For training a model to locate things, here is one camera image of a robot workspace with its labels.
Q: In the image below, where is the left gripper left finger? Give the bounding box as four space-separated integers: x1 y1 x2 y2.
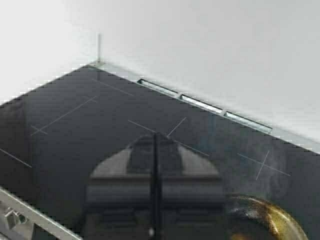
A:
81 133 155 240

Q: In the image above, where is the left steel stove knob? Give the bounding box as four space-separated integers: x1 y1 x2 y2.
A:
0 207 28 230

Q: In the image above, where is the stainless steel frying pan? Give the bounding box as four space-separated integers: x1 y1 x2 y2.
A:
226 194 308 240

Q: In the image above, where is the stainless steel stove range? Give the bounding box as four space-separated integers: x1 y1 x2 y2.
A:
0 64 320 240

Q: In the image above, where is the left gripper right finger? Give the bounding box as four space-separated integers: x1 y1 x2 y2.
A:
157 133 228 240

